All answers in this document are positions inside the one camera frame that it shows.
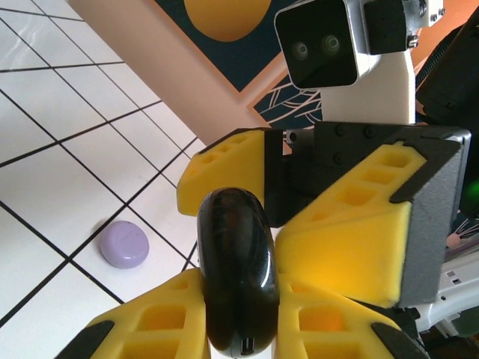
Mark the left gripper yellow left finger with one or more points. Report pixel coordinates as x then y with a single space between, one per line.
157 329

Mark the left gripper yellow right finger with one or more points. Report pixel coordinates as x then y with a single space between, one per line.
329 329

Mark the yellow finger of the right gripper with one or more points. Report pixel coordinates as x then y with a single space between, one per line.
348 247
232 164

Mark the purple earbud charging case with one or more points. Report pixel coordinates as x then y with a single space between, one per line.
124 245

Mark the black earbud charging case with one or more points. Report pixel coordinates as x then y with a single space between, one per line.
239 261

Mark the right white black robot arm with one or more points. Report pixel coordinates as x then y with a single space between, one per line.
456 284

